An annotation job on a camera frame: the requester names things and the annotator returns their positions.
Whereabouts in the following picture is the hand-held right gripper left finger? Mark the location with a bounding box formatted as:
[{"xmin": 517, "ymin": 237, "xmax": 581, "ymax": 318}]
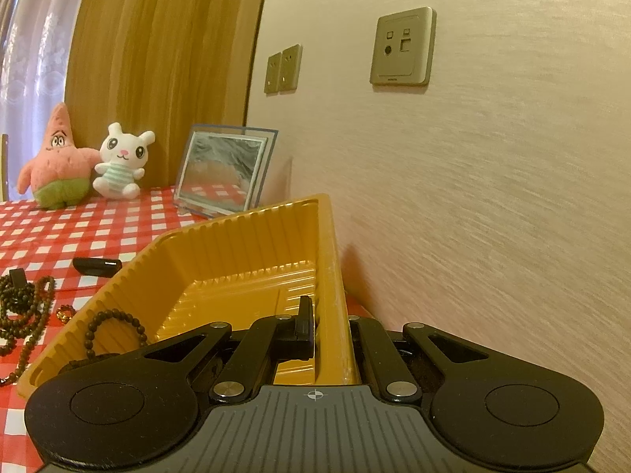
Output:
[{"xmin": 131, "ymin": 296, "xmax": 316, "ymax": 402}]

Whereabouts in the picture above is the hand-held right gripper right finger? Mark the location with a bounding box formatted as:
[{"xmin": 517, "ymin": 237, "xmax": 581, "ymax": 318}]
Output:
[{"xmin": 347, "ymin": 315, "xmax": 490, "ymax": 402}]

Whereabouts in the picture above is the yellow plastic tray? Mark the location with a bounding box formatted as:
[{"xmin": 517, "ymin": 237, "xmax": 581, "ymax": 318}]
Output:
[{"xmin": 17, "ymin": 193, "xmax": 360, "ymax": 400}]

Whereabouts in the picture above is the dark wooden bead bracelet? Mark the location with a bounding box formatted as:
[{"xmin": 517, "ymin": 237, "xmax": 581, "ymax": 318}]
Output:
[{"xmin": 59, "ymin": 308, "xmax": 149, "ymax": 372}]

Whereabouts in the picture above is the small black case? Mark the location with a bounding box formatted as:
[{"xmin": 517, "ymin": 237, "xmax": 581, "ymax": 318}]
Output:
[{"xmin": 73, "ymin": 257, "xmax": 122, "ymax": 277}]

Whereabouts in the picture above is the brown wooden bead necklace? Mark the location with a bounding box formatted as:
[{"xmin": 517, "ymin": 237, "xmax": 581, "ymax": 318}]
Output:
[{"xmin": 0, "ymin": 276, "xmax": 56, "ymax": 386}]

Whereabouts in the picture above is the red checkered tablecloth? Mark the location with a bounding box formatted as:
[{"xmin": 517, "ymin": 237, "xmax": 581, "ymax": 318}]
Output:
[{"xmin": 0, "ymin": 186, "xmax": 368, "ymax": 454}]

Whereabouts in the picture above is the white bunny plush toy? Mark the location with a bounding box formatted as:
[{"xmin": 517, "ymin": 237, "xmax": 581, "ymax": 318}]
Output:
[{"xmin": 92, "ymin": 122, "xmax": 156, "ymax": 201}]

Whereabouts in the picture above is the pink starfish plush toy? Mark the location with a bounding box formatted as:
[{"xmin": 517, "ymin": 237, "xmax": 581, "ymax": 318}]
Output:
[{"xmin": 17, "ymin": 102, "xmax": 102, "ymax": 210}]

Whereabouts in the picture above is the wooden panel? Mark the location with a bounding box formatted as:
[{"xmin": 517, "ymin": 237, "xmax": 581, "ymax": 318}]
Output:
[{"xmin": 64, "ymin": 0, "xmax": 273, "ymax": 193}]

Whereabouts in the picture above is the sheer lace curtain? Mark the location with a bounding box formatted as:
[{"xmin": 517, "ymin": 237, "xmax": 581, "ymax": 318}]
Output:
[{"xmin": 0, "ymin": 0, "xmax": 94, "ymax": 203}]

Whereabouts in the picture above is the glass picture frame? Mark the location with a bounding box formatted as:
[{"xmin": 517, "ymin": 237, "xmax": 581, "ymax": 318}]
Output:
[{"xmin": 174, "ymin": 124, "xmax": 279, "ymax": 220}]

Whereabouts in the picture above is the beige wall outlet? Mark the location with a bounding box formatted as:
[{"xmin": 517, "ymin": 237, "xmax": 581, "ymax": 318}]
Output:
[
  {"xmin": 279, "ymin": 44, "xmax": 302, "ymax": 93},
  {"xmin": 263, "ymin": 52, "xmax": 283, "ymax": 94}
]

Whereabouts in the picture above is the beige wall socket panel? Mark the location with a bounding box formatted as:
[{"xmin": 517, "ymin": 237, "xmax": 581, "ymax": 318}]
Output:
[{"xmin": 370, "ymin": 6, "xmax": 437, "ymax": 87}]

